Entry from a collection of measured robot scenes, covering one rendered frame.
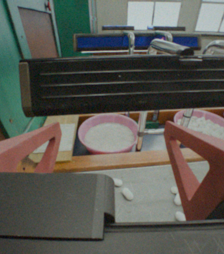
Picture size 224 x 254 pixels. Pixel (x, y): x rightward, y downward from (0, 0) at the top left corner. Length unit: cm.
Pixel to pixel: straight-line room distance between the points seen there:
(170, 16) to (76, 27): 330
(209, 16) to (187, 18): 66
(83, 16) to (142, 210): 280
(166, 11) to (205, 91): 524
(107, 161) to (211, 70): 39
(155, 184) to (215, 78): 35
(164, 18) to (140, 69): 524
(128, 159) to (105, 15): 494
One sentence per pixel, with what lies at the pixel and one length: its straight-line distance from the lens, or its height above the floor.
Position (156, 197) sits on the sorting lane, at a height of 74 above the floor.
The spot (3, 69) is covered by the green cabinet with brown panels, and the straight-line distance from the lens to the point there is 54.
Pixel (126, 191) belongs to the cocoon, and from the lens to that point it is 45.
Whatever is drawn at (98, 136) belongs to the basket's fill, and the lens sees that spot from 66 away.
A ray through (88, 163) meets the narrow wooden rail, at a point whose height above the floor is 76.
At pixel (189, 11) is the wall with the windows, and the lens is 572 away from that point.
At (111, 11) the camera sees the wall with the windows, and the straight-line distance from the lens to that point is 525.
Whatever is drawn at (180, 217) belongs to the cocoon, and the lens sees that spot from 45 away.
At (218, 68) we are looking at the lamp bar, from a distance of 28.
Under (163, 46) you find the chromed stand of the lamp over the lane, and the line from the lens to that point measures 31.
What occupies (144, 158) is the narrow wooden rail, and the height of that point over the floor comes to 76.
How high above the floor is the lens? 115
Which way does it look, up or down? 36 degrees down
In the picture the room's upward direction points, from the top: straight up
